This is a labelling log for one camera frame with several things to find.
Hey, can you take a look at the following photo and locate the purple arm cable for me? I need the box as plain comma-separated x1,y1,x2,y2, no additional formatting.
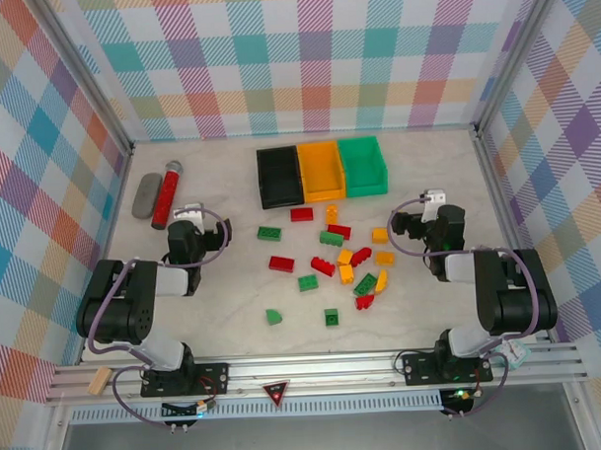
82,205,240,434
386,191,543,420

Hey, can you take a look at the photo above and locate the green plastic bin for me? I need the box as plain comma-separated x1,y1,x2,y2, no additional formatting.
337,135,391,199

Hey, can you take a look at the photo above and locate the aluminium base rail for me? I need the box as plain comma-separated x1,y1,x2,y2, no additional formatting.
42,342,591,408

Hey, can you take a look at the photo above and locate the red toy microphone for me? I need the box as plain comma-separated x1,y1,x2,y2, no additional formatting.
148,160,187,230

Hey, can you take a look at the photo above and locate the aluminium frame post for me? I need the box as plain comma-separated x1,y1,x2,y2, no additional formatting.
34,0,134,161
470,0,572,131

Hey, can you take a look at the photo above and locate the black power connector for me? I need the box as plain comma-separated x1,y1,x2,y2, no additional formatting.
438,387,479,413
161,398,219,421

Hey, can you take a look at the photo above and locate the wooden block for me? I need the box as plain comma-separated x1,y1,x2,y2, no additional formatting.
86,367,113,396

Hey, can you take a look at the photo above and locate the yellow plastic bin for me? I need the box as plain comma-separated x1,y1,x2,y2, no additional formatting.
296,140,348,204

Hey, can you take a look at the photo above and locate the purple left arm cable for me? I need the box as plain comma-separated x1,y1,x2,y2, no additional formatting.
82,205,240,434

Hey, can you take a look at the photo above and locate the black plastic bin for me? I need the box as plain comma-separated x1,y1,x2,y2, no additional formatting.
256,145,305,211

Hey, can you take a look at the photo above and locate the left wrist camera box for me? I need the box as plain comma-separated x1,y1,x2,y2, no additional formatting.
174,201,205,223

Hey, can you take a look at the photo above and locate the white teal paper tag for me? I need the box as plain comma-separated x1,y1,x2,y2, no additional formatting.
496,338,530,372

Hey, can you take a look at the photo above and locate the triangular red light sign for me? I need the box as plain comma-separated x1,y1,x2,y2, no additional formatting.
262,379,292,408

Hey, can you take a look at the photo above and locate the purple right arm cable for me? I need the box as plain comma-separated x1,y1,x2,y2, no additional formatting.
386,191,543,420

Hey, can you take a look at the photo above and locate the white slotted cable duct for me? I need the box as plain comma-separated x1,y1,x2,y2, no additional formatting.
69,396,444,425

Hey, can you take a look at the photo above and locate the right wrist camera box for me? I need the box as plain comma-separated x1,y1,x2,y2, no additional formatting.
421,188,448,220

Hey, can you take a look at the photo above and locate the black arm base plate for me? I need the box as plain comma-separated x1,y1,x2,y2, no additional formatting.
401,348,493,386
139,362,230,399

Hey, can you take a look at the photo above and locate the aluminium cross rail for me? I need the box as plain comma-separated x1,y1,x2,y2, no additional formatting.
128,123,479,145

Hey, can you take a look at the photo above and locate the grey oval case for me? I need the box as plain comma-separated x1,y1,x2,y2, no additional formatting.
130,173,164,221

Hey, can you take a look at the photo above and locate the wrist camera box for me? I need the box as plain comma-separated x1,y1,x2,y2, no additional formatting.
174,201,205,223
421,188,448,220

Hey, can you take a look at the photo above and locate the aluminium side rail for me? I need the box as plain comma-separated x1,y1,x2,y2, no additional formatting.
472,124,553,348
69,144,142,366

